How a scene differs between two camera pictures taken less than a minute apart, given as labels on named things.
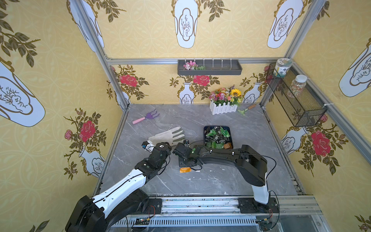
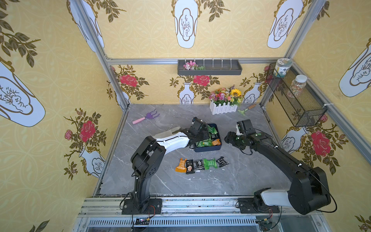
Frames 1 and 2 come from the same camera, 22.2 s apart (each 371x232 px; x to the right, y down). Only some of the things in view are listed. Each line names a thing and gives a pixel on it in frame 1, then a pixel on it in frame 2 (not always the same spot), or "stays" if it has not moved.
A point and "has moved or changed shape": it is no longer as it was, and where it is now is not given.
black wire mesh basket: (301, 101) stays
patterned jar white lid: (282, 65) stays
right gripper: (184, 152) → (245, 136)
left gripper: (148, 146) → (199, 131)
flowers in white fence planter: (225, 100) stays
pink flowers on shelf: (192, 65) stays
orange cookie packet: (184, 169) has moved or changed shape
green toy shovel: (243, 111) stays
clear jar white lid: (297, 86) stays
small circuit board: (142, 221) stays
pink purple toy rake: (149, 115) stays
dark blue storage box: (218, 137) has moved or changed shape
